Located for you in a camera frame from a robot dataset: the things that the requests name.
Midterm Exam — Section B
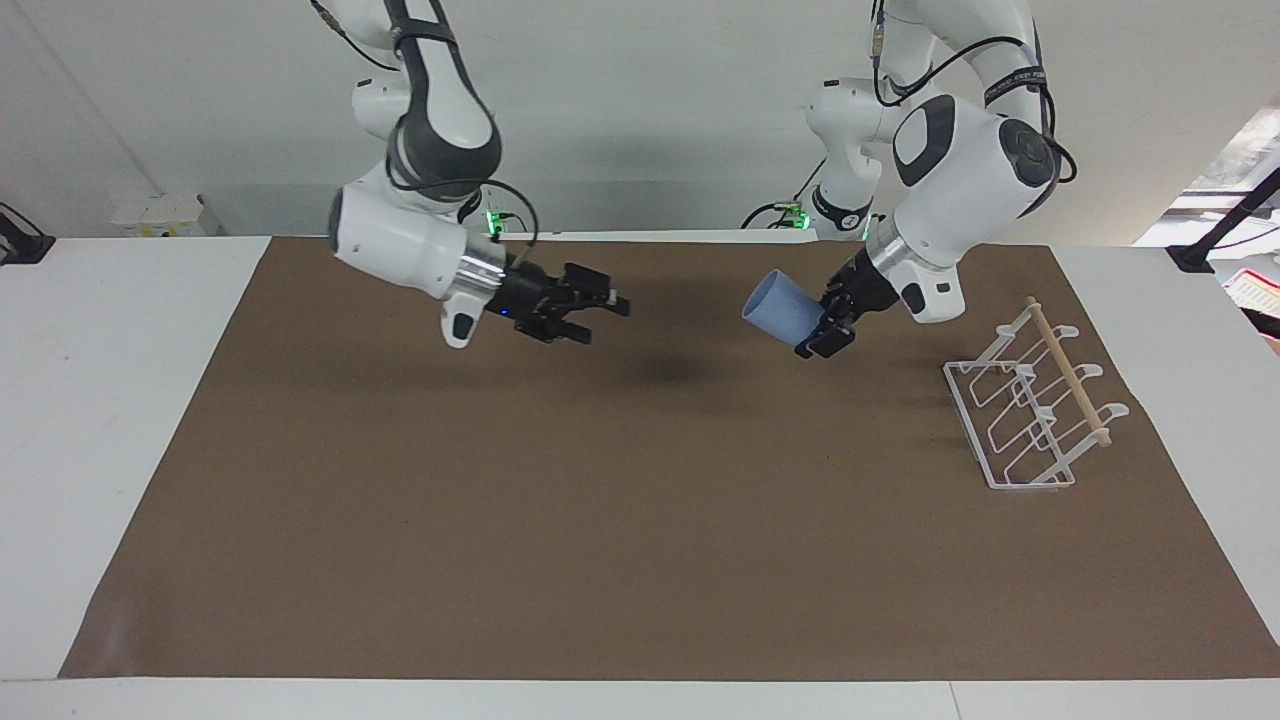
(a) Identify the red and white paper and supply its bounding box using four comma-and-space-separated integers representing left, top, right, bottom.
1221, 265, 1280, 323

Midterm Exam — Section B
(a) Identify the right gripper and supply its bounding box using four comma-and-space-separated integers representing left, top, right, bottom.
490, 254, 632, 347

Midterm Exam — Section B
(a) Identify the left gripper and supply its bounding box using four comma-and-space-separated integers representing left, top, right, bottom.
795, 249, 902, 360

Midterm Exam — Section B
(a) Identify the black stand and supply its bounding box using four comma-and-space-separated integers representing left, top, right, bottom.
1165, 165, 1280, 274
0, 202, 57, 267

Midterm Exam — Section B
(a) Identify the white wire cup holder rack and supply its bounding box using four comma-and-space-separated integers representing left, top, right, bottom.
942, 295, 1132, 492

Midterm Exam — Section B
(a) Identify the black cable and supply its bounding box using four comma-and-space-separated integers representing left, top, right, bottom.
871, 0, 1079, 187
740, 158, 831, 231
385, 172, 542, 269

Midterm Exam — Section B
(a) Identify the light blue cup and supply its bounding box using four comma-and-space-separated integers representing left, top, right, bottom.
741, 269, 827, 349

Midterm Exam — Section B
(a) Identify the white box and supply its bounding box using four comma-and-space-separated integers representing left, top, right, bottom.
109, 192, 207, 239

